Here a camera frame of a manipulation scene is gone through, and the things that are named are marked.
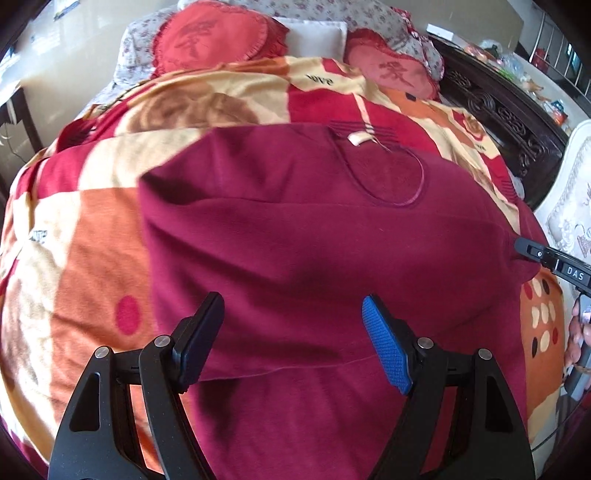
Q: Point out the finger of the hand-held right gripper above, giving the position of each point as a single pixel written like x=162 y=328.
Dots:
x=533 y=251

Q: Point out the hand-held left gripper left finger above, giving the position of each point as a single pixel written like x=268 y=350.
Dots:
x=210 y=323

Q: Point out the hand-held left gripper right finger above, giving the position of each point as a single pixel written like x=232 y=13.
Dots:
x=385 y=341

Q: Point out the maroon knit sweater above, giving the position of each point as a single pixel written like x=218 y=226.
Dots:
x=295 y=230

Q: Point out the person's right hand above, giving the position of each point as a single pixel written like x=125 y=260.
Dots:
x=576 y=334

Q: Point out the white ornate upholstered chair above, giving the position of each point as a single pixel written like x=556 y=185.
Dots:
x=572 y=194

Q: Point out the red orange patterned blanket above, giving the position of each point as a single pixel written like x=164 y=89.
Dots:
x=92 y=230

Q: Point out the pile of colourful small goods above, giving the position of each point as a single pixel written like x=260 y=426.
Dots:
x=521 y=74

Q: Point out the red container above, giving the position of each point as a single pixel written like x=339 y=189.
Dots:
x=543 y=57

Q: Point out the silver metal rack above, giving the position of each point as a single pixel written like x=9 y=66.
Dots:
x=561 y=46

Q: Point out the red heart-shaped pillow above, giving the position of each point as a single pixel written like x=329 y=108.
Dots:
x=207 y=41
x=392 y=64

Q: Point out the dark wooden desk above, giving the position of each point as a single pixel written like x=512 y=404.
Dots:
x=21 y=115

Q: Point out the floral print quilt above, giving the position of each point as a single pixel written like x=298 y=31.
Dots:
x=138 y=41

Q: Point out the white pillow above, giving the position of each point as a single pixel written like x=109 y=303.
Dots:
x=314 y=37

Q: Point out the wall calendar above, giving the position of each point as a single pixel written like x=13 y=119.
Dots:
x=67 y=9

